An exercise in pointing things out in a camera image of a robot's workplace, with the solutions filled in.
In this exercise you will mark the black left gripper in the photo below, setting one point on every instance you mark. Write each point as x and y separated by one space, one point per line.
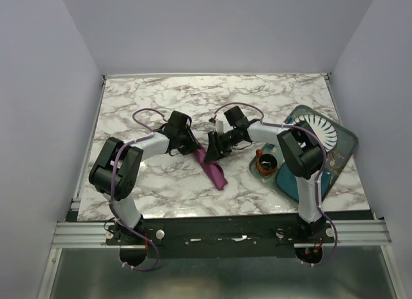
192 143

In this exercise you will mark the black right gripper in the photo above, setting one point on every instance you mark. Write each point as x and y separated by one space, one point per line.
215 151

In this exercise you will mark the purple cloth napkin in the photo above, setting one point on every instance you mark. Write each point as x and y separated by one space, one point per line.
213 170

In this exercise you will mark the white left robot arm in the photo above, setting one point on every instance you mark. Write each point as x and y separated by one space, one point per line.
115 170

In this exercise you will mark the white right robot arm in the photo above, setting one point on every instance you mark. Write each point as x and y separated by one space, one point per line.
302 152

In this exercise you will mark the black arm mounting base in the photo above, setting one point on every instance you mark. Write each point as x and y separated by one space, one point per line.
280 235

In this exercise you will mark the orange patterned mug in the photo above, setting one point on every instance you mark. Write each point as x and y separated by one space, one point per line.
266 163

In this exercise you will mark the green floral serving tray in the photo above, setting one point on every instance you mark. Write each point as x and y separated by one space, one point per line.
347 143

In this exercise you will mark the teal square plate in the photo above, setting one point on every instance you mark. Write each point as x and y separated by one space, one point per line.
286 182

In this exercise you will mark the white blue striped plate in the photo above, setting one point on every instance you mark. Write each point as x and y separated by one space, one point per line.
322 128

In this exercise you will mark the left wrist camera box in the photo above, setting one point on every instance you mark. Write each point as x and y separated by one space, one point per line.
178 124

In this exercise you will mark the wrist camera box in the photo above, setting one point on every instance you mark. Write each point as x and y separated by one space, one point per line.
178 124
236 118

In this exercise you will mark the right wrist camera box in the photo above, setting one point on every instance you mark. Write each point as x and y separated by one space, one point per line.
236 118

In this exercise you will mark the aluminium frame rail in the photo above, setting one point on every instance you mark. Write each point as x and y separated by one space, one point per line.
91 235

